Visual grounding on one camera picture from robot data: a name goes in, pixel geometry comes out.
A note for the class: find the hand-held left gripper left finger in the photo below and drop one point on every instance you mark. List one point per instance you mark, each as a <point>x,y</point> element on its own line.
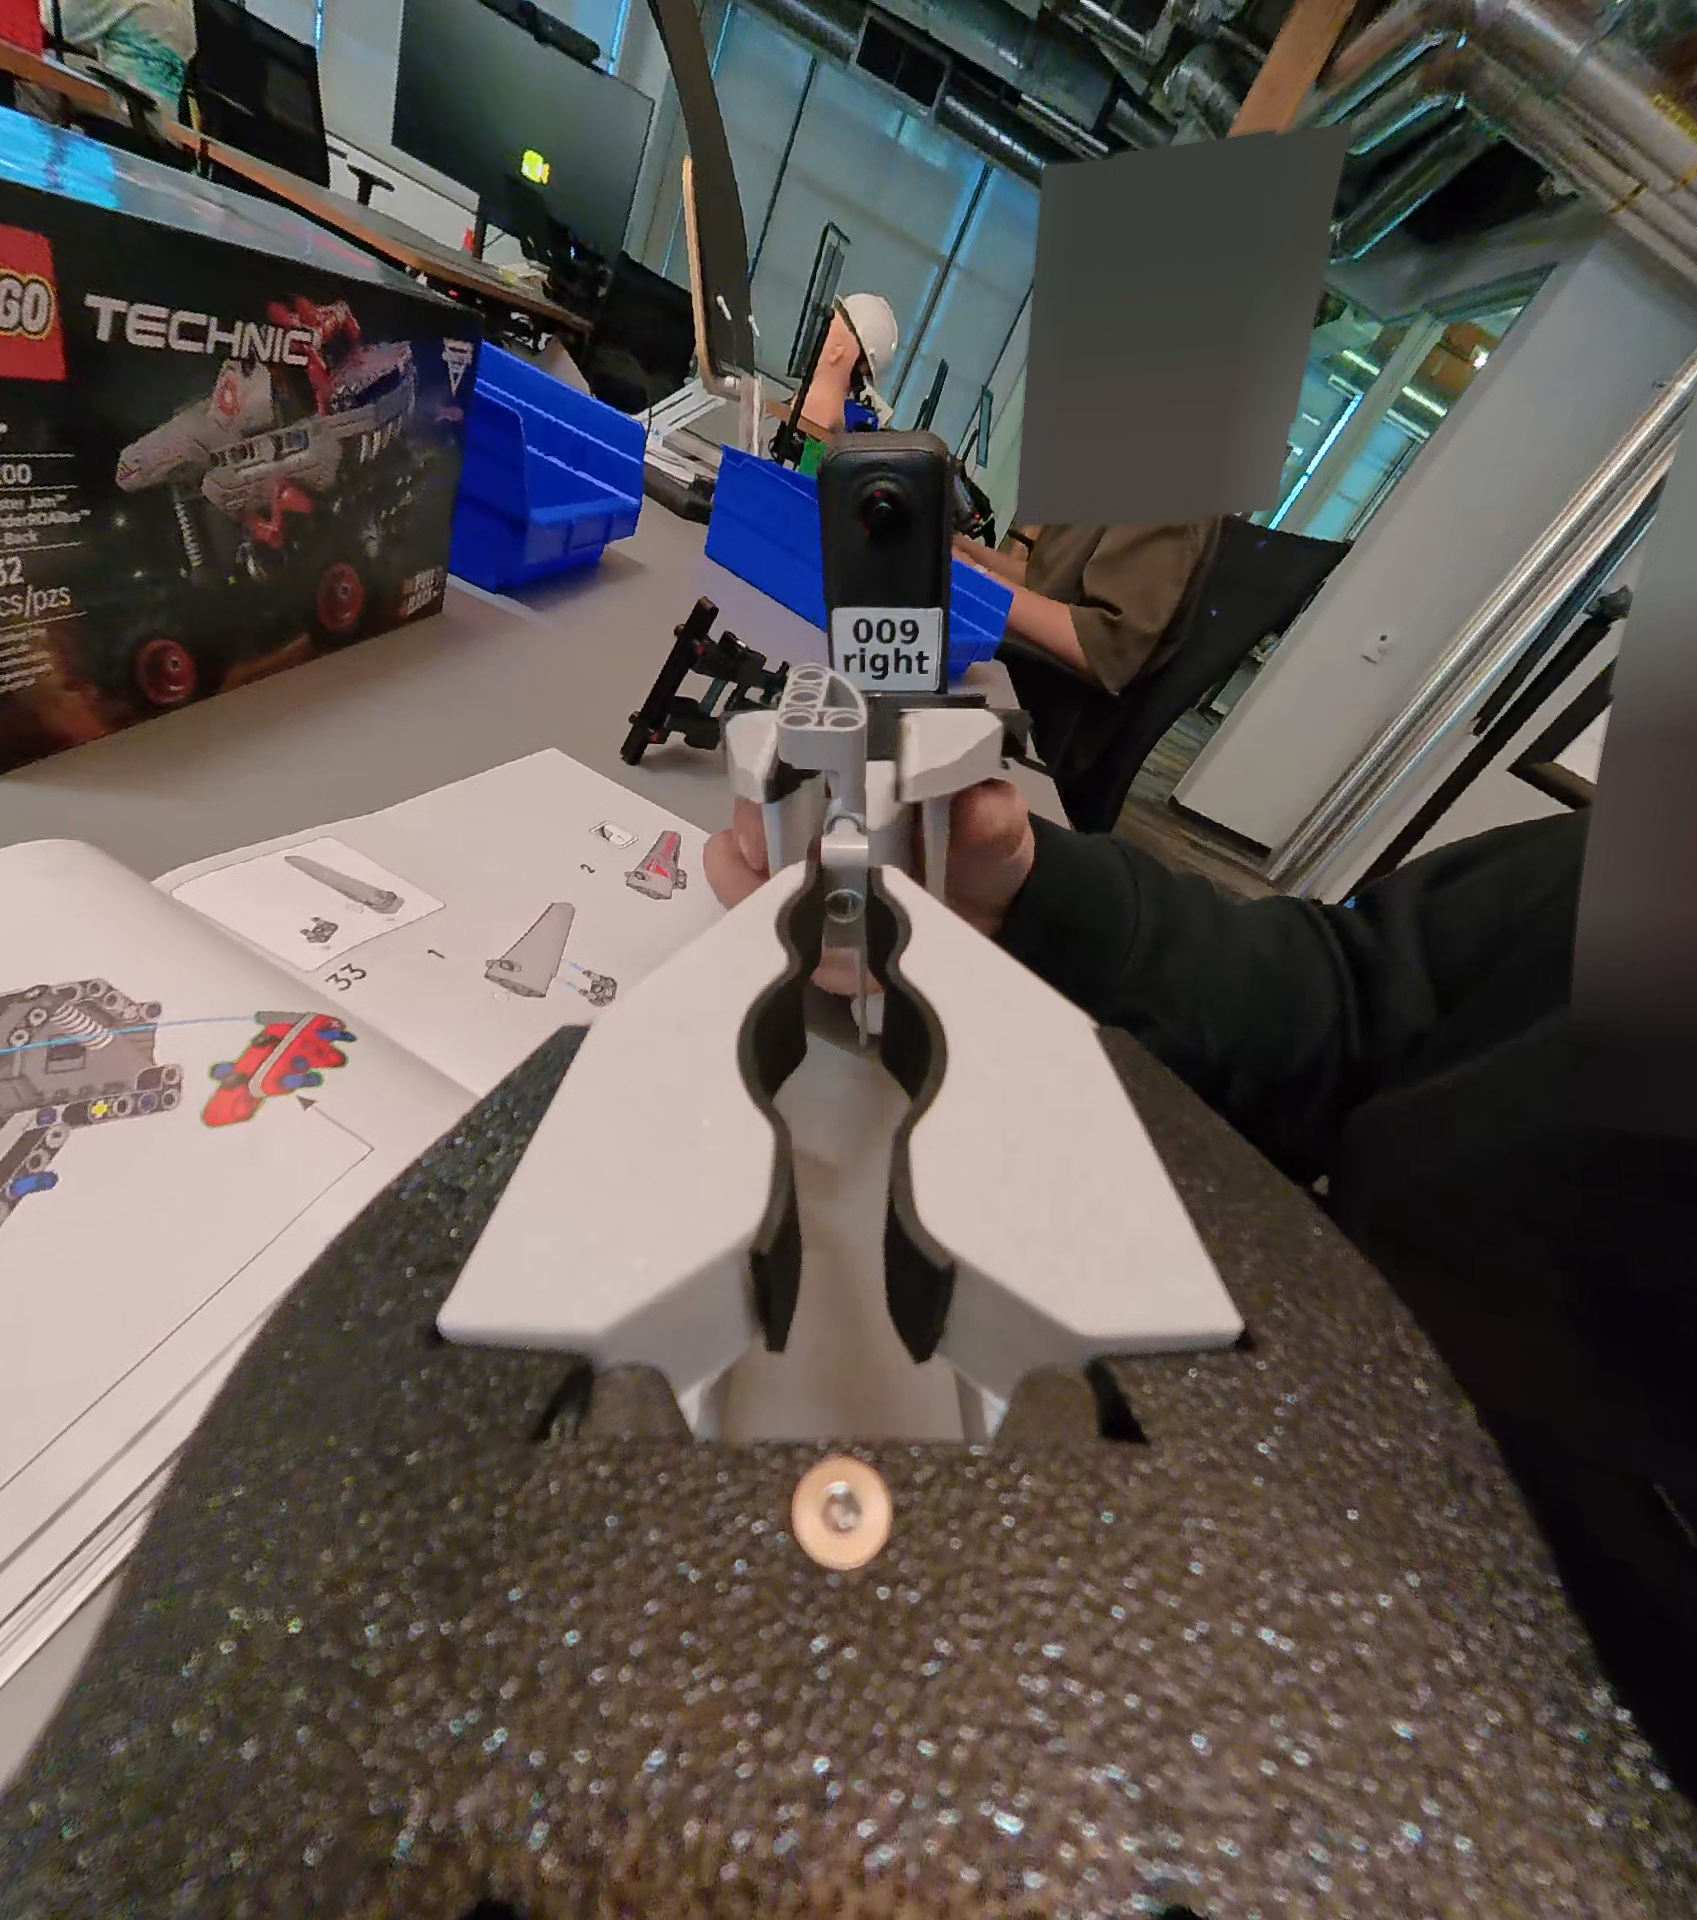
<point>609,1171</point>

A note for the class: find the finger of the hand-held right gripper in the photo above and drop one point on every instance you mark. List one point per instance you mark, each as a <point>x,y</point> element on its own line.
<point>949,752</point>
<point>753,757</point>

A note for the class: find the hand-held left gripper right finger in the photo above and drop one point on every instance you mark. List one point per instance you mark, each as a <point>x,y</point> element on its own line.
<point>1060,1184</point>

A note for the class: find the light grey toy brick beam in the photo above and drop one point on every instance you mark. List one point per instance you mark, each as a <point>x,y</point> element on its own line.
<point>821,711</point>

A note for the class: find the grey toy brick connector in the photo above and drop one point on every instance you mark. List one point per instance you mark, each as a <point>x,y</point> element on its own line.
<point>850,900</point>

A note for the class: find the person's right forearm black sleeve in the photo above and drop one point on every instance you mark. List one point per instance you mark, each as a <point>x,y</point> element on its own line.
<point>1283,960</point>

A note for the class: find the grey desk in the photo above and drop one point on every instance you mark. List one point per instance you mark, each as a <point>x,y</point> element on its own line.
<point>384,707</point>

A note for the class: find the wooden background desk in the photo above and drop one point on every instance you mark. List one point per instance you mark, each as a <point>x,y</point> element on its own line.
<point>384,242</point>

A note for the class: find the person's right hand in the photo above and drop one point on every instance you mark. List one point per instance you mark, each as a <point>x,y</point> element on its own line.
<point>989,854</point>

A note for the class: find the black toy brick assembly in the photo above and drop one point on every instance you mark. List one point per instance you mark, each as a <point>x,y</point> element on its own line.
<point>685,690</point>

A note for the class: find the blue plastic storage bin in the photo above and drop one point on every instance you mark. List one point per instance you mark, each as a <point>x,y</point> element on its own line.
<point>548,465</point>
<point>766,525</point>

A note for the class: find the white hard hat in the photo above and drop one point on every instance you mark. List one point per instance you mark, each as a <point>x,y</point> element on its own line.
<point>871,322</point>

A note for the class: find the black office chair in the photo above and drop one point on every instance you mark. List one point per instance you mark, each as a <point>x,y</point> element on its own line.
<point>1239,630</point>

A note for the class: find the curved black stand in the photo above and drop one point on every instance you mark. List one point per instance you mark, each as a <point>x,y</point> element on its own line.
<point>711,193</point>

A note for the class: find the open instruction booklet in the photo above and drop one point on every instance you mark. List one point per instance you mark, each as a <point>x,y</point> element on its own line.
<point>114,1246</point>

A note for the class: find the large black computer monitor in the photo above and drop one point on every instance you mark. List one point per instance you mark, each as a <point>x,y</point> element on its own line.
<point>518,105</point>

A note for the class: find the person's black clothing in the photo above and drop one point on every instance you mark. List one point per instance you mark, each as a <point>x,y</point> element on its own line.
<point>1615,1425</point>

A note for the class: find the black toy brick set box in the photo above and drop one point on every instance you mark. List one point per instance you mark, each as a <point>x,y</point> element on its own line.
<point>174,452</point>

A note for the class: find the small black computer monitor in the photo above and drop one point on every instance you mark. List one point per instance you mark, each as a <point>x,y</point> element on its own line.
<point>265,67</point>

